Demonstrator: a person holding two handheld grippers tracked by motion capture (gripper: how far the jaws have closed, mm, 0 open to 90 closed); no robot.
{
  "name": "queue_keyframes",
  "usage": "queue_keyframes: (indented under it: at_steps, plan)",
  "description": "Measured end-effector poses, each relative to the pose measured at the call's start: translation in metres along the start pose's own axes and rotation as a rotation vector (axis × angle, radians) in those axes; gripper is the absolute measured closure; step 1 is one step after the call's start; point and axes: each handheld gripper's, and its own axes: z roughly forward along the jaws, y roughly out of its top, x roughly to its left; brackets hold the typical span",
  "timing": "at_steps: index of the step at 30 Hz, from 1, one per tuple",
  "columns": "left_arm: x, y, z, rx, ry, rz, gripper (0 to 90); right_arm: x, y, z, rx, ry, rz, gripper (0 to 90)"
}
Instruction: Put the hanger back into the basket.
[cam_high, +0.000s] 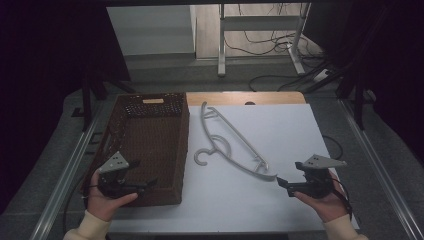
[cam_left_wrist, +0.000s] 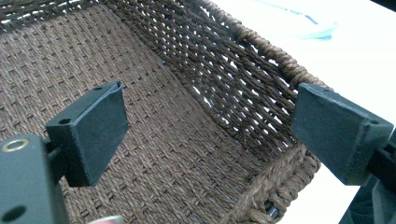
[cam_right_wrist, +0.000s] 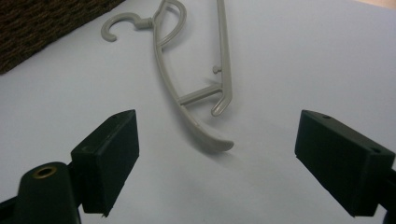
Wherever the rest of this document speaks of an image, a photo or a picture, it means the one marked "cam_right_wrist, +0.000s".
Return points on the grey plastic clothes hanger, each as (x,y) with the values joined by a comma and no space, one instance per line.
(162,77)

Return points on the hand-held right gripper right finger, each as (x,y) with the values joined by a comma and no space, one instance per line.
(339,161)

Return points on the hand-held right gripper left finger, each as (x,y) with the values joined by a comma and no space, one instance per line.
(106,161)

